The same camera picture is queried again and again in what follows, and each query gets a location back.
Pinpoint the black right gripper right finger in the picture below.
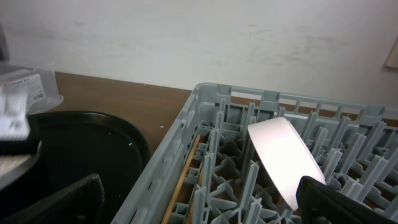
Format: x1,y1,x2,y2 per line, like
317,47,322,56
296,176,395,224

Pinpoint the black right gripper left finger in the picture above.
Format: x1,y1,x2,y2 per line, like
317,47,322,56
1,174,104,224

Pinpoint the pink plastic bowl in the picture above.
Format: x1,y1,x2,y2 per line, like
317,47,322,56
248,117,325,210

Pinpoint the grey plate with food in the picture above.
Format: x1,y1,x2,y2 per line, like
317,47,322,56
1,142,42,190

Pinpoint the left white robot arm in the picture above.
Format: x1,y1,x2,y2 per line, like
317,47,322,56
1,89,104,223

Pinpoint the grey plastic dishwasher rack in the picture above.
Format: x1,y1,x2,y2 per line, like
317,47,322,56
113,83,397,224

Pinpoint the round black serving tray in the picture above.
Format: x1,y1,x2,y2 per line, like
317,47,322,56
1,111,150,223

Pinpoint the clear plastic storage box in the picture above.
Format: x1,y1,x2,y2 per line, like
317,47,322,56
1,63,63,114

